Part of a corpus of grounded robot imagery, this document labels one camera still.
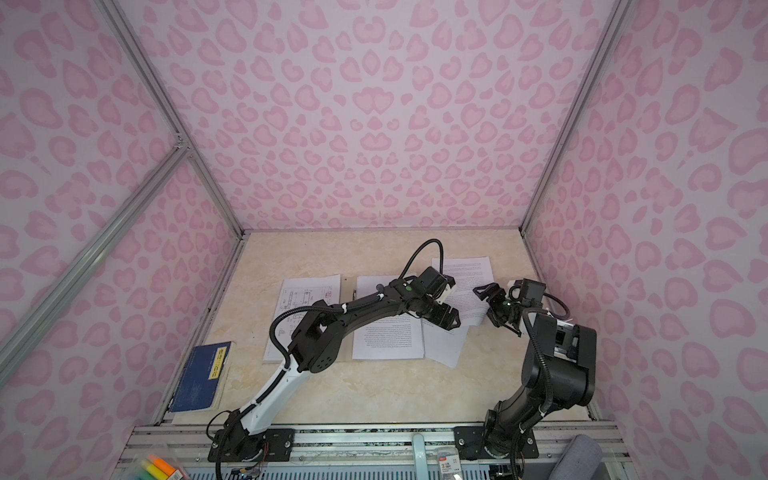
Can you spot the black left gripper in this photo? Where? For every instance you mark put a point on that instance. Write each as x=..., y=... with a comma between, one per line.
x=448, y=323

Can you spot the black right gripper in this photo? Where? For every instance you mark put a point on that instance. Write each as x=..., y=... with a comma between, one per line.
x=493, y=314

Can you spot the printed text sheet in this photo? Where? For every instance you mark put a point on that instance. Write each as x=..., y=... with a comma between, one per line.
x=468, y=274
x=392, y=338

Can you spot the translucent beige file folder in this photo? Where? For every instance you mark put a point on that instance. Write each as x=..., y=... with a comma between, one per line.
x=357, y=288

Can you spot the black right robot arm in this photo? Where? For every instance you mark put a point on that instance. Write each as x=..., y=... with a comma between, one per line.
x=558, y=371

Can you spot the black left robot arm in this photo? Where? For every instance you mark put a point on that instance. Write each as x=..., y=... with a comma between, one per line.
x=309, y=339

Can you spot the small labelled plastic bag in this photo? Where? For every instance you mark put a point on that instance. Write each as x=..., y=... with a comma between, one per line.
x=449, y=464

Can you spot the grey foam roll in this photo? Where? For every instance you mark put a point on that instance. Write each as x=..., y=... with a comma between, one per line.
x=580, y=460

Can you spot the blue booklet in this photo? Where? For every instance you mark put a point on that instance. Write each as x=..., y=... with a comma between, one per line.
x=202, y=373

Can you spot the highlighter marker pack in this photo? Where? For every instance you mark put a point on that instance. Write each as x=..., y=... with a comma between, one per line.
x=153, y=467

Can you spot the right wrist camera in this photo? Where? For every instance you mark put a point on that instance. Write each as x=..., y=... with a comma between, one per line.
x=528, y=293

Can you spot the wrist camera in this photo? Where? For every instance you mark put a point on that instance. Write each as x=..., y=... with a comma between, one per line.
x=434, y=284
x=528, y=293

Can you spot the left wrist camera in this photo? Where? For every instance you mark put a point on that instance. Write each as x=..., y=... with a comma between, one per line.
x=434, y=284

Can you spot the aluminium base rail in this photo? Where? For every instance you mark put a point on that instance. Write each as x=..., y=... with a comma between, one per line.
x=320, y=451

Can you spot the right corner aluminium post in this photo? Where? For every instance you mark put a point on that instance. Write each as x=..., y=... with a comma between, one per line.
x=620, y=15

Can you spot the corner aluminium post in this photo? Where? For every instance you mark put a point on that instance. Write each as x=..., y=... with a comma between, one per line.
x=620, y=15
x=129, y=42

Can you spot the diagonal aluminium frame bar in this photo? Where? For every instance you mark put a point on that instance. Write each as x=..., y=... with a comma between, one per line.
x=38, y=321

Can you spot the left corner aluminium post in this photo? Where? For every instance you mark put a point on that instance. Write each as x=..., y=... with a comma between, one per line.
x=129, y=42

